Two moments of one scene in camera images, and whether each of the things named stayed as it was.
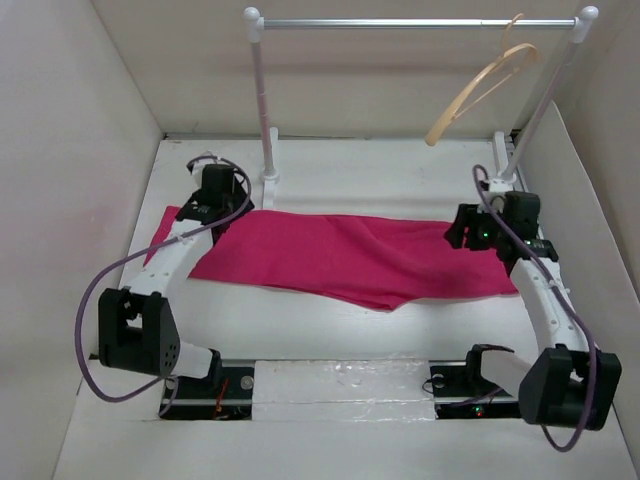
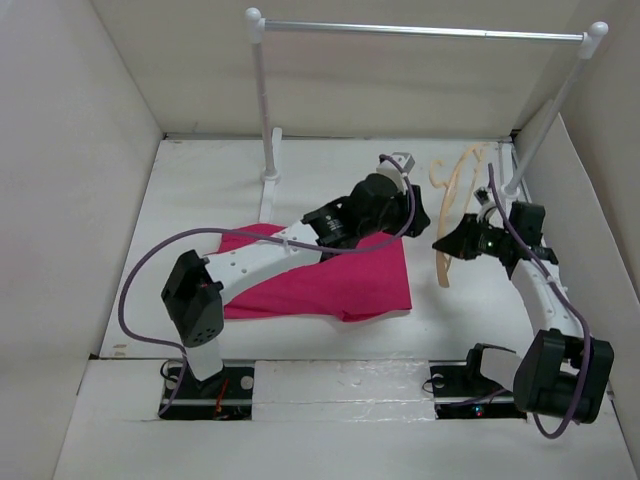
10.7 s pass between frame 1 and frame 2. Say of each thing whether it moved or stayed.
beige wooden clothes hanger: moved
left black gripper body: moved
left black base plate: stayed
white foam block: stayed
